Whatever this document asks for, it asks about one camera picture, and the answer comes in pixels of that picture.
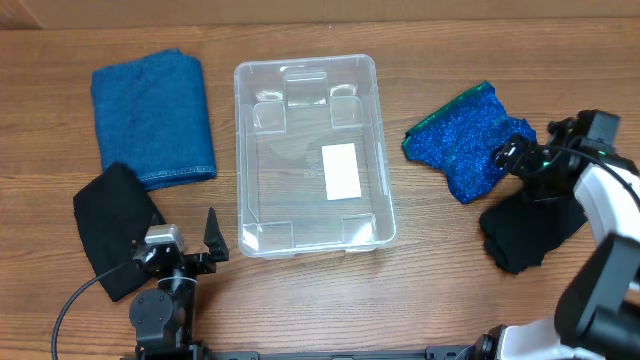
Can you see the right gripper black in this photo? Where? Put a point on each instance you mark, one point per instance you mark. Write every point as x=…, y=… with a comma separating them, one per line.
x=523, y=163

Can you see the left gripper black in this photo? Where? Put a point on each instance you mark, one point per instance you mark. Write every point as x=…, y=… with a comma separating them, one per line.
x=215, y=243

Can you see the blue sequin garment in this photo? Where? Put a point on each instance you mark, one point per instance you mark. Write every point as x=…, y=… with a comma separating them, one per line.
x=461, y=140

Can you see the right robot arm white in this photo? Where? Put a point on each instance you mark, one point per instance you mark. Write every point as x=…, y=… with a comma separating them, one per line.
x=592, y=319

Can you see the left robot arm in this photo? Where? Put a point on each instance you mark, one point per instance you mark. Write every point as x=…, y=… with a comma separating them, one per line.
x=164, y=316

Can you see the clear plastic container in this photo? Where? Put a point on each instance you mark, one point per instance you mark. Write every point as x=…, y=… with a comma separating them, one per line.
x=285, y=112

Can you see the white label in container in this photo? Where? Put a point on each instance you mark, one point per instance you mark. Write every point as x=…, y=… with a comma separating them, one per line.
x=341, y=172

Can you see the black cloth left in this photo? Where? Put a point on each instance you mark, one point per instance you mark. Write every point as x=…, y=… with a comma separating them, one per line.
x=113, y=214

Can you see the folded blue towel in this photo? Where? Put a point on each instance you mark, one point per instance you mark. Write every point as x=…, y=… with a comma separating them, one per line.
x=151, y=115

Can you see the cardboard backdrop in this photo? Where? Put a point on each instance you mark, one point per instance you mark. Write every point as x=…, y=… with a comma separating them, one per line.
x=74, y=14

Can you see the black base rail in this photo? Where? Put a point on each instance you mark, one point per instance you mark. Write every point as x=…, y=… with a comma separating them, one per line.
x=449, y=352

